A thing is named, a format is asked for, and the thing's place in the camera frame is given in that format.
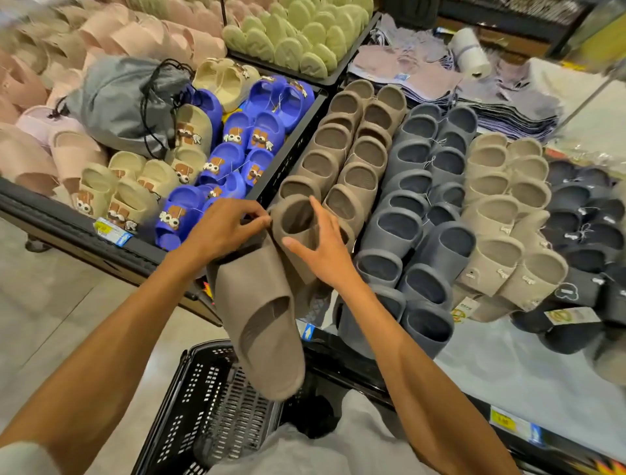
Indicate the person's left hand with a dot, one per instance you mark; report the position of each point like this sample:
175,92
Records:
220,235

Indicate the person's right hand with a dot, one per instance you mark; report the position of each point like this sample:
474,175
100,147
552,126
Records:
332,259

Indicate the rows of beige cartoon slippers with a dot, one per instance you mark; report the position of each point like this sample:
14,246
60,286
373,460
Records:
127,196

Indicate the display of blue cartoon slides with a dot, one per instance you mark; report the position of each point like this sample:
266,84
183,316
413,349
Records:
264,127

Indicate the display of taupe slides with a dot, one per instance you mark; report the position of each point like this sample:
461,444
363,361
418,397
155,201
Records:
342,142

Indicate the column of grey slippers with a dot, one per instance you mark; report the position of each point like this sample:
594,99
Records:
411,156

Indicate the column of beige slippers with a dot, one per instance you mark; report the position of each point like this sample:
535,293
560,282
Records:
494,215

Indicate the black basket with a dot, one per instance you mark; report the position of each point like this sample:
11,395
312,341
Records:
210,406

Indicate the column of black slippers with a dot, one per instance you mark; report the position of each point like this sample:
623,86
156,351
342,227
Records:
582,235

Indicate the person's left forearm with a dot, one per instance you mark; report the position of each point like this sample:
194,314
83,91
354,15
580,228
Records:
98,367

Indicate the person's right forearm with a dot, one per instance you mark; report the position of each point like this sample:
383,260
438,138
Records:
430,391

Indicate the black side display bin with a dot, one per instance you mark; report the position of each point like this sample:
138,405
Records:
73,220

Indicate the person's light grey shirt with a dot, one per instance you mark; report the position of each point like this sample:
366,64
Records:
352,440

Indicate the yellow starburst price sticker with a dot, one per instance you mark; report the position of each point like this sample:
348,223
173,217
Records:
601,467
208,291

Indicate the stack of navy folded textiles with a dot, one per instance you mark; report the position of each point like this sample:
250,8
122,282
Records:
415,68

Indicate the clear plastic film roll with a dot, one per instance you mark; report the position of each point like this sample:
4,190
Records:
469,54

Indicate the white fluffy rug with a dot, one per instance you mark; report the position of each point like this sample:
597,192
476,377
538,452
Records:
587,107

